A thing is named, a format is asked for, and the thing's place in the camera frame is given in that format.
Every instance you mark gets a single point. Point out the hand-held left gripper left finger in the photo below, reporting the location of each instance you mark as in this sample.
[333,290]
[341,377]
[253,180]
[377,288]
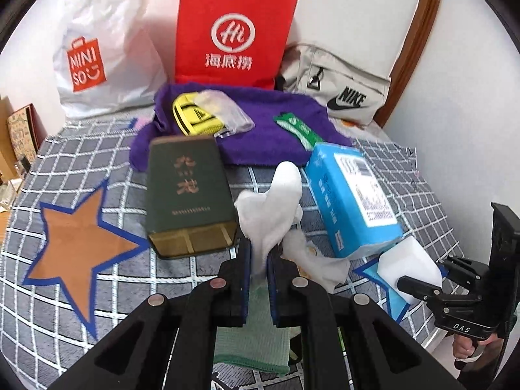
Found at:
[245,276]

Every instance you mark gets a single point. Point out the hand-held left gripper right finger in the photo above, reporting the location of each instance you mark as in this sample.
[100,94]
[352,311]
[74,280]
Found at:
[271,288]

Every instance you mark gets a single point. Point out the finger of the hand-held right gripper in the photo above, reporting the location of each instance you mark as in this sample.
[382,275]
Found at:
[420,287]
[463,268]

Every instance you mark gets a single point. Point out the white sponge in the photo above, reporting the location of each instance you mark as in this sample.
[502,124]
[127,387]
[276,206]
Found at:
[406,264]

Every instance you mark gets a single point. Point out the mint green cloth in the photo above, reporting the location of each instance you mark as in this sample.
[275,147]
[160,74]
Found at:
[252,345]

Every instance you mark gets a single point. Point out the purple towel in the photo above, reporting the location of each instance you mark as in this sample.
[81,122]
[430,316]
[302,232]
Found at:
[264,130]

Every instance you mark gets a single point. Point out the green wet wipe packet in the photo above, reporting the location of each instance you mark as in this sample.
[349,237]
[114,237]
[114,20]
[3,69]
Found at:
[298,128]

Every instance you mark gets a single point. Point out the clear plastic bag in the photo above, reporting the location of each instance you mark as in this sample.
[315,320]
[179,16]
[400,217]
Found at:
[231,109]

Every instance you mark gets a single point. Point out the yellow striped pouch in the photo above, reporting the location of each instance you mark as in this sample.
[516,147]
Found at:
[191,113]

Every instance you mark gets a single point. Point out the person's right hand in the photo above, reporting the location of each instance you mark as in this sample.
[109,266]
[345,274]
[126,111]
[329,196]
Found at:
[465,349]

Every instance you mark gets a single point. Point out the dark green tin box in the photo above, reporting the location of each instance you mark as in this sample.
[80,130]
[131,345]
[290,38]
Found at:
[189,195]

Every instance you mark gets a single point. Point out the blue tissue pack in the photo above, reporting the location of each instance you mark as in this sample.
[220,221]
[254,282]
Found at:
[345,211]

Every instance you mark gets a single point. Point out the grey checked star blanket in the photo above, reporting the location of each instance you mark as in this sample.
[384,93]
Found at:
[122,292]

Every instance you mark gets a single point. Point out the grey waist bag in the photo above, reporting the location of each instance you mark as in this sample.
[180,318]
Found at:
[353,77]

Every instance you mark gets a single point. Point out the brown patterned book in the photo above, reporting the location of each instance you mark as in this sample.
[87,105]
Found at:
[22,134]

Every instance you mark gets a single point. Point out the red paper bag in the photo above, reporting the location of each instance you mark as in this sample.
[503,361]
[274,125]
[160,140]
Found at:
[235,8]

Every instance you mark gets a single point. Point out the light wooden headboard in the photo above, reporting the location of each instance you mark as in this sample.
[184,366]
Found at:
[6,142]

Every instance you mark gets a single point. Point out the white plastic shopping bag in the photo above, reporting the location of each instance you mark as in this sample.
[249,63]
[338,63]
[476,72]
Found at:
[113,28]

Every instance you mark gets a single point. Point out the brown wooden frame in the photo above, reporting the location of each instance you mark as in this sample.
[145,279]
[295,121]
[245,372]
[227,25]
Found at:
[422,20]

